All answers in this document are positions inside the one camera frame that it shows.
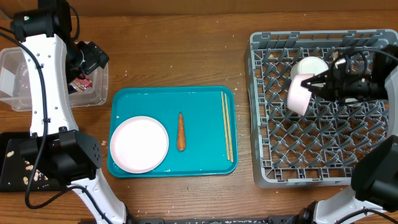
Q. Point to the brown cardboard backdrop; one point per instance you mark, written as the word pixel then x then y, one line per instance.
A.
pixel 101 8

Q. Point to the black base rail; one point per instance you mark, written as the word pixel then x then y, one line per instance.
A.
pixel 273 219

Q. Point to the red snack wrapper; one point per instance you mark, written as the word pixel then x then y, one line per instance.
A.
pixel 81 85

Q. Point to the grey plastic dish rack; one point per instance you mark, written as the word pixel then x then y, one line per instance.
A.
pixel 322 146

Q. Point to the teal plastic tray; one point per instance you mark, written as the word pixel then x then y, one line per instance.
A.
pixel 205 152

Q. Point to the clear plastic bin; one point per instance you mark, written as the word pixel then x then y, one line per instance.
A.
pixel 15 85

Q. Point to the black waste tray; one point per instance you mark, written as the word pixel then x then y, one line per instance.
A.
pixel 15 170

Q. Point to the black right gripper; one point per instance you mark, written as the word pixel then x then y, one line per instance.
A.
pixel 334 83

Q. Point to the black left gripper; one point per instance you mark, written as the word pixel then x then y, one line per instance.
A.
pixel 94 57

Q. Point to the orange carrot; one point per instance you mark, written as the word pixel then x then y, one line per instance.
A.
pixel 181 144

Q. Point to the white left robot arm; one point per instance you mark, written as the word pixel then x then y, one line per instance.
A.
pixel 56 147

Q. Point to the pale green bowl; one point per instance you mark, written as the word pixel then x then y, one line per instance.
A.
pixel 309 65

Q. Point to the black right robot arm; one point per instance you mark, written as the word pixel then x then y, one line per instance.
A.
pixel 373 187

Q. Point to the large pink plate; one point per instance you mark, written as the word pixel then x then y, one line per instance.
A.
pixel 139 144

